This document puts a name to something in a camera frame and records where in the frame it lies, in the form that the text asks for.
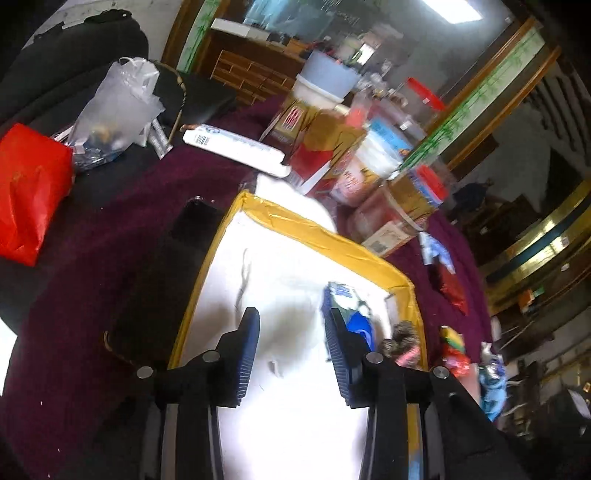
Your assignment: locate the purple tablecloth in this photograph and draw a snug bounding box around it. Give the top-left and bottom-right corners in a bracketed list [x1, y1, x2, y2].
[0, 95, 495, 480]

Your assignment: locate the black flat case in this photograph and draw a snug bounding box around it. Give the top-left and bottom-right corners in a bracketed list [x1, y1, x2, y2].
[104, 198, 227, 365]

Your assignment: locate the clear jar lying down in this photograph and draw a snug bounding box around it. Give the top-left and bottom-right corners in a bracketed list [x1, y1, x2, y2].
[351, 194, 430, 257]

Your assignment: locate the gold label jar red lid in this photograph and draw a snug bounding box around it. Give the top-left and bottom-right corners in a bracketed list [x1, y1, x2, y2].
[388, 166, 451, 222]

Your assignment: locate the white bowl-shaped container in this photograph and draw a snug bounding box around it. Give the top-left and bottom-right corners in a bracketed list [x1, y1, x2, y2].
[291, 50, 360, 110]

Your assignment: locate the white foam box yellow tape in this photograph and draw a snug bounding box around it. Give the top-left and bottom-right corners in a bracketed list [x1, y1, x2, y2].
[167, 190, 428, 480]

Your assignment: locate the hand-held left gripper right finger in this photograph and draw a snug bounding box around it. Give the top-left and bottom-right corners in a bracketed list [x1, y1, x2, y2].
[324, 308, 532, 480]

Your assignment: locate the red and gold carton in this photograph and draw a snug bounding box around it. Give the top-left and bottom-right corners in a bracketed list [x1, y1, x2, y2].
[288, 111, 368, 195]

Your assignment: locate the clear plastic bag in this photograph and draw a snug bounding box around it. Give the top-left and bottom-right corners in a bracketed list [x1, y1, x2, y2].
[51, 56, 166, 171]

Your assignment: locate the small red gold box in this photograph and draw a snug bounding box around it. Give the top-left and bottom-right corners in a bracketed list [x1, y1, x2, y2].
[265, 104, 310, 144]

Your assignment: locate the bamboo print glass panel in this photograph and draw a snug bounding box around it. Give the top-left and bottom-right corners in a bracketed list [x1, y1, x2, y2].
[392, 18, 561, 176]

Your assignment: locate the gold pillar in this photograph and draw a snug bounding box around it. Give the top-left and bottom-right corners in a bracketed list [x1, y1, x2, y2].
[480, 180, 591, 315]

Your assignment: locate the wooden cabinet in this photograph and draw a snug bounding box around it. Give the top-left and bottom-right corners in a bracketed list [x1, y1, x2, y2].
[203, 18, 315, 107]

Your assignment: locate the red foil packet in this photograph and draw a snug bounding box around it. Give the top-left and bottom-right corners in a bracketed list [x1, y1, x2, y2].
[429, 263, 468, 315]

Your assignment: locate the long white barcode box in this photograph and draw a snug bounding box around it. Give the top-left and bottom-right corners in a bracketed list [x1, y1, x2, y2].
[181, 126, 291, 178]

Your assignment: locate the blue label plastic jar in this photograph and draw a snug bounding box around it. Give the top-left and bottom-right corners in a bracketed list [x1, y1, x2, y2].
[369, 117, 411, 153]

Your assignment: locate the wall mirror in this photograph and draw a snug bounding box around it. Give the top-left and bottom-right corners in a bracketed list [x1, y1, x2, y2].
[231, 0, 522, 93]

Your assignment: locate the pink label plastic tub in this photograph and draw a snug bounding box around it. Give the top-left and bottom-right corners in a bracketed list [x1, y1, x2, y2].
[330, 134, 402, 206]

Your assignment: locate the red plastic bag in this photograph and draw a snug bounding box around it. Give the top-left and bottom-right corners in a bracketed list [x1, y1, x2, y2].
[0, 123, 75, 267]

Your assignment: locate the blue plastic item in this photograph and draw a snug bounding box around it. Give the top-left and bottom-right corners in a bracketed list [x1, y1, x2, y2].
[346, 311, 377, 352]

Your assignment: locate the white and blue packet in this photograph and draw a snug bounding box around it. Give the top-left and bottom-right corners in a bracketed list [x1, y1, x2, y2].
[418, 232, 451, 266]

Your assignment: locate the clear jar red lid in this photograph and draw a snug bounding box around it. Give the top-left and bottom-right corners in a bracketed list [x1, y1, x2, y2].
[397, 78, 448, 121]

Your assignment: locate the blue and white pouch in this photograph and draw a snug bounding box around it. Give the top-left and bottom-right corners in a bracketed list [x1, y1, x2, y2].
[322, 281, 365, 324]

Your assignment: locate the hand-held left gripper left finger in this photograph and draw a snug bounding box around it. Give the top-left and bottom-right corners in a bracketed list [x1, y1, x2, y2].
[137, 307, 260, 480]

